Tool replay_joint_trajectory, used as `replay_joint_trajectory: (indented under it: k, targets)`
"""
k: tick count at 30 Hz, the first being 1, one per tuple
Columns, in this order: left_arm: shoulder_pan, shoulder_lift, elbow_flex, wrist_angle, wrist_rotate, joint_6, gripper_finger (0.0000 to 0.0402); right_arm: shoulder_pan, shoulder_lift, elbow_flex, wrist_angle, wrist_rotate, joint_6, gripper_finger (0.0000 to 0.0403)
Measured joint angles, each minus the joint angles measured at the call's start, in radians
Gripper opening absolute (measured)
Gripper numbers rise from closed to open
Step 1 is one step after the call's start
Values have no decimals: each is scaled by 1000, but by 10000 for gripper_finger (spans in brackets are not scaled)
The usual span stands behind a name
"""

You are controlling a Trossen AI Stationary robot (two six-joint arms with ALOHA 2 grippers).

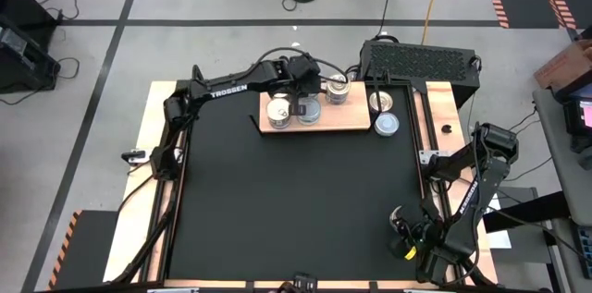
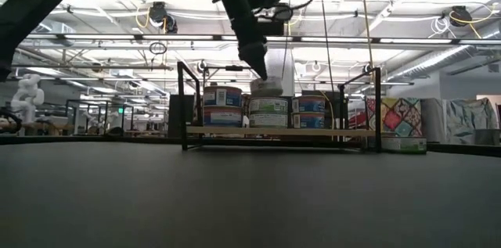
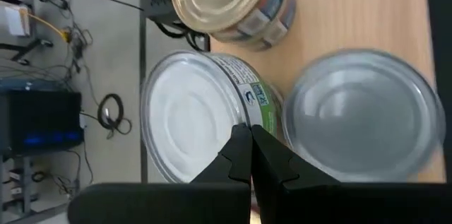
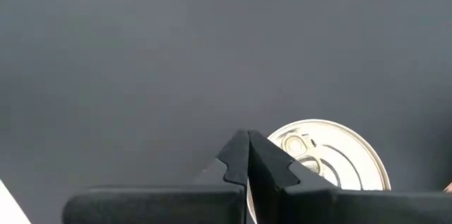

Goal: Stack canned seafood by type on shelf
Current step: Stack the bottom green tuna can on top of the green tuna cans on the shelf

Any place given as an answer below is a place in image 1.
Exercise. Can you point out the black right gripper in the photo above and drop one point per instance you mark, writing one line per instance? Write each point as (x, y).
(425, 237)

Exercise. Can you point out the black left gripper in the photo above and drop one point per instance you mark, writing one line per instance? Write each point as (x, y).
(287, 81)

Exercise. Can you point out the blue label salmon can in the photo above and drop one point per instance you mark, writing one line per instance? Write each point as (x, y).
(279, 125)
(280, 96)
(311, 112)

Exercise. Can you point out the cream lid seafood can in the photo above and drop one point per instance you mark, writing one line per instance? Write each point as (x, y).
(279, 110)

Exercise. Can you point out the gold lid seafood can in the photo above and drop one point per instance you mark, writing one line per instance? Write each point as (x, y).
(386, 103)
(338, 89)
(338, 101)

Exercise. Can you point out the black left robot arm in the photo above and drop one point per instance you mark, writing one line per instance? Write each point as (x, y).
(229, 91)

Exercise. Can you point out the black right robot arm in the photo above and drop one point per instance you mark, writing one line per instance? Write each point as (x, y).
(472, 196)

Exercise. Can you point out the wooden shelf with black frames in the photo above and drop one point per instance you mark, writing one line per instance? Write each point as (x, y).
(351, 117)

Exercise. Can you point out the black table mat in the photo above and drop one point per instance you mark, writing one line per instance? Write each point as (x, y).
(277, 182)

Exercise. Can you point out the white paper sheet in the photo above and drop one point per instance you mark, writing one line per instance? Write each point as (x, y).
(501, 240)

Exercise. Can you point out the black flat bar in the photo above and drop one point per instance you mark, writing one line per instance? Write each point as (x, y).
(532, 212)

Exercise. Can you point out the black computer tower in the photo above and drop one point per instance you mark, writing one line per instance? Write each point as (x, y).
(416, 62)

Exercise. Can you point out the grey side table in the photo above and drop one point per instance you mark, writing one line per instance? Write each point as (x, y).
(559, 168)

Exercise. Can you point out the black power strip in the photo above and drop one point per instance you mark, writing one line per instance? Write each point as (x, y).
(585, 247)

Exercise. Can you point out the tablet with pink screen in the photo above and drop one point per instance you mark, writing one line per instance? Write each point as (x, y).
(578, 117)

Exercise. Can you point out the brown cardboard box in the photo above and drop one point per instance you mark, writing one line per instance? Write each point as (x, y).
(564, 66)

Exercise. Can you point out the black equipment case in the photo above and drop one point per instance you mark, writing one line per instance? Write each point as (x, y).
(23, 66)

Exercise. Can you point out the black crate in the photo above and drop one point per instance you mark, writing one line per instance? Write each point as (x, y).
(23, 2)

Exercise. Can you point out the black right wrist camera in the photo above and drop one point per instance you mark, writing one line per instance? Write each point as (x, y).
(398, 247)

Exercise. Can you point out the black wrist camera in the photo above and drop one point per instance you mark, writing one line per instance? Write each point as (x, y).
(398, 247)
(305, 66)

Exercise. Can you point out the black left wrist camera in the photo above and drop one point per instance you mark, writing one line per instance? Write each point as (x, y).
(305, 66)

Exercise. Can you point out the silver metal bracket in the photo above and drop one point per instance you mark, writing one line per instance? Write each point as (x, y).
(134, 158)
(426, 156)

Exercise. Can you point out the black table-level camera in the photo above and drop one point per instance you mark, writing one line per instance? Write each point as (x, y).
(305, 284)

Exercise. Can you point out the black aluminium rig frame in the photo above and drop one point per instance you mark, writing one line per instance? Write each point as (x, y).
(148, 240)

